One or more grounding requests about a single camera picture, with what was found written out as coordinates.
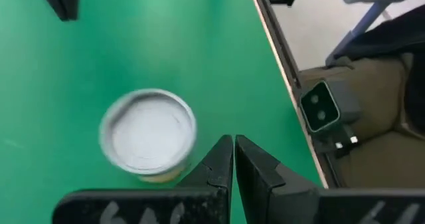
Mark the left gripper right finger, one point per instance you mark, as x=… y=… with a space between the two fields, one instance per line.
x=265 y=190

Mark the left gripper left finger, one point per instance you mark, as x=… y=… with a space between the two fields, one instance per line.
x=199 y=197

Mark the green peach can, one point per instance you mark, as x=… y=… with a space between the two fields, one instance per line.
x=149 y=134

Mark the black stereo camera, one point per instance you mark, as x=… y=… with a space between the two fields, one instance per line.
x=318 y=106

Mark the black metal rig frame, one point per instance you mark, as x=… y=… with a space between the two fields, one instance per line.
x=279 y=41

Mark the green table mat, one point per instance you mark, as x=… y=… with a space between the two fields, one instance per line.
x=166 y=34

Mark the black fabric object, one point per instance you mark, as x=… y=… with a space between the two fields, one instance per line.
x=391 y=34

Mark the black metal shelf frame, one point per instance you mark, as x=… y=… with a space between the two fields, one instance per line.
x=64 y=1

